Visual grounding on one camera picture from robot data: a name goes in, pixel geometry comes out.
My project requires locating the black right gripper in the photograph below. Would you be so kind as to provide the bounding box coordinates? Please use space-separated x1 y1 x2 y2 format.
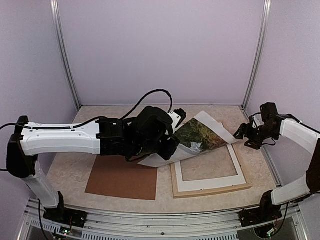
233 123 278 150

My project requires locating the white passe-partout mat sheet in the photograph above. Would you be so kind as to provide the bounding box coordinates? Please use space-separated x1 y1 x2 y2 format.
173 144 246 193

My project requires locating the landscape photo white border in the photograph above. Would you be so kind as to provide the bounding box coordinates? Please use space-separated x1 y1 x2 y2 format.
138 111 238 168

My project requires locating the light wooden picture frame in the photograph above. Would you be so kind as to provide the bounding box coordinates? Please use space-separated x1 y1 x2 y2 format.
171 143 253 200

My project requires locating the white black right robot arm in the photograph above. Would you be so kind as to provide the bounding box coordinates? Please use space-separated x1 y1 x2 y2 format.
233 114 320 226

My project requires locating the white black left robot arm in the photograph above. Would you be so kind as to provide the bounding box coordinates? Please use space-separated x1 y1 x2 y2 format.
6 106 186 223

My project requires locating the brown hardboard backing panel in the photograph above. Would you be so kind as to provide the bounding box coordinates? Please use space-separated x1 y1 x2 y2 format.
85 156 158 201

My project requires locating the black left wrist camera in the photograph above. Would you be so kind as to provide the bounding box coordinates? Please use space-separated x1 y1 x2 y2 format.
168 108 187 132

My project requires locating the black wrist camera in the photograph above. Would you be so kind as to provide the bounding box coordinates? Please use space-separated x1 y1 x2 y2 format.
260 102 278 122
168 108 187 132

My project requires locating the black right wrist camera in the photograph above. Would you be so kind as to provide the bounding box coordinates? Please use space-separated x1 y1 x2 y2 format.
260 102 278 122

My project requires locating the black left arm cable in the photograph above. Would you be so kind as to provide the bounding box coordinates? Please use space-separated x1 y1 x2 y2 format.
0 89 174 131

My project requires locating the aluminium front rail base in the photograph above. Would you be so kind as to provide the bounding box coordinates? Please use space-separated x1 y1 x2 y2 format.
16 197 308 240

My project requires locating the aluminium enclosure post right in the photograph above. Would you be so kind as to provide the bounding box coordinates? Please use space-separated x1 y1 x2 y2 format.
241 0 272 111

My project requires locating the aluminium enclosure post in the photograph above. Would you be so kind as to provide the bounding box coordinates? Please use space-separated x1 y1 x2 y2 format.
241 0 272 111
50 0 82 110

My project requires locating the aluminium enclosure post left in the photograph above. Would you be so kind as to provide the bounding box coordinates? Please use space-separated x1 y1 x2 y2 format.
50 0 82 110

